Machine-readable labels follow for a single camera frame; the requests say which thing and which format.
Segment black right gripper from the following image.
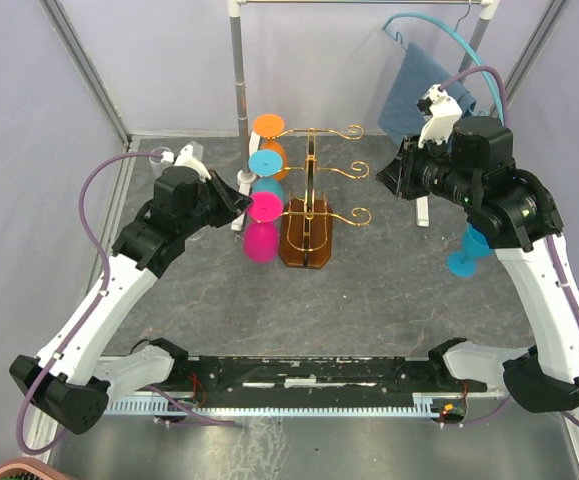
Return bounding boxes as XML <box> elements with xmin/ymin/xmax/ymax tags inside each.
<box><xmin>374</xmin><ymin>130</ymin><xmax>480</xmax><ymax>208</ymax></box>

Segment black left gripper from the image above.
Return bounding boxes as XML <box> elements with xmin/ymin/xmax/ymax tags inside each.
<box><xmin>180</xmin><ymin>169</ymin><xmax>255</xmax><ymax>238</ymax></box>

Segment pink wine glass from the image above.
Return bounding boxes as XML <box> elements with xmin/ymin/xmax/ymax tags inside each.
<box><xmin>243</xmin><ymin>191</ymin><xmax>283</xmax><ymax>263</ymax></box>

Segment blue wine glass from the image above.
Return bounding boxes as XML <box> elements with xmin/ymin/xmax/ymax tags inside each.
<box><xmin>446</xmin><ymin>225</ymin><xmax>494</xmax><ymax>278</ymax></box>
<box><xmin>248</xmin><ymin>149</ymin><xmax>285</xmax><ymax>201</ymax></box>

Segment orange wine glass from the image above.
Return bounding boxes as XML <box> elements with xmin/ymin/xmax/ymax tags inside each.
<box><xmin>253</xmin><ymin>113</ymin><xmax>287</xmax><ymax>181</ymax></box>

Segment clear wine glass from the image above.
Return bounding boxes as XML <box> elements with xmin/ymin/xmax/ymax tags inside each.
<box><xmin>151</xmin><ymin>147</ymin><xmax>174</xmax><ymax>163</ymax></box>
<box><xmin>187</xmin><ymin>228</ymin><xmax>205</xmax><ymax>242</ymax></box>

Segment clear wine glass front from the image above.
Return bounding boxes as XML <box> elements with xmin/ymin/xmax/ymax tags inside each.
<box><xmin>151</xmin><ymin>147</ymin><xmax>174</xmax><ymax>163</ymax></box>

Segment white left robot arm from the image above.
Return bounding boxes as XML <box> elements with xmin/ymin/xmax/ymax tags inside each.
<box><xmin>10</xmin><ymin>166</ymin><xmax>253</xmax><ymax>435</ymax></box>

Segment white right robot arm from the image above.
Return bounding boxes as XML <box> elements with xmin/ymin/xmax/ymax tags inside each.
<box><xmin>378</xmin><ymin>116</ymin><xmax>579</xmax><ymax>413</ymax></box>

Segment blue folded towel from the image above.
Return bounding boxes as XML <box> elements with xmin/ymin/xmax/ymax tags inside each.
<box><xmin>378</xmin><ymin>42</ymin><xmax>451</xmax><ymax>146</ymax></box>

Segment teal clothes hanger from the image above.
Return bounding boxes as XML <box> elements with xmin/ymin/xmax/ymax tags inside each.
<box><xmin>382</xmin><ymin>12</ymin><xmax>508</xmax><ymax>124</ymax></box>

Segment pink basket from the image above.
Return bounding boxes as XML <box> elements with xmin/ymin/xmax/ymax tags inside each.
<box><xmin>0</xmin><ymin>457</ymin><xmax>66</xmax><ymax>480</ymax></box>

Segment gold wire wine glass rack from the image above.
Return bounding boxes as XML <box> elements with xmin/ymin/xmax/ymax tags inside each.
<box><xmin>278</xmin><ymin>125</ymin><xmax>372</xmax><ymax>269</ymax></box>

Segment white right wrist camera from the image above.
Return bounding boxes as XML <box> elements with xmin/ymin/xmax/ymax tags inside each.
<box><xmin>417</xmin><ymin>84</ymin><xmax>463</xmax><ymax>149</ymax></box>

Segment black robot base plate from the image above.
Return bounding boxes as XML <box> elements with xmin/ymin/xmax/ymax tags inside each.
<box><xmin>157</xmin><ymin>356</ymin><xmax>487</xmax><ymax>407</ymax></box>

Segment white metal clothes rail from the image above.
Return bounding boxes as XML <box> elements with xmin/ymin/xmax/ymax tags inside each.
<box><xmin>226</xmin><ymin>0</ymin><xmax>500</xmax><ymax>228</ymax></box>

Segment light blue cable duct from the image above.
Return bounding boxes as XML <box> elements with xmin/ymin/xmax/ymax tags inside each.
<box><xmin>105</xmin><ymin>392</ymin><xmax>457</xmax><ymax>419</ymax></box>

